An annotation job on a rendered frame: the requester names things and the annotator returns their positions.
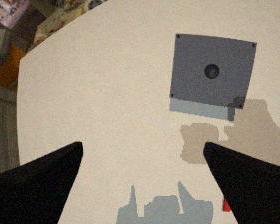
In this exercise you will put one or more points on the grey sloped panel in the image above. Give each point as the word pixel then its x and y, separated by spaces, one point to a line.
pixel 212 69

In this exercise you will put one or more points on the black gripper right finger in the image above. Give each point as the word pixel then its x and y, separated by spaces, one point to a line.
pixel 251 186

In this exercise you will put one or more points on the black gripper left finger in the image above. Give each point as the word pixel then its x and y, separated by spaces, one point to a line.
pixel 35 193

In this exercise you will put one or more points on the dark red peg with grey band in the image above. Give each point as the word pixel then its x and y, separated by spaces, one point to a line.
pixel 225 206

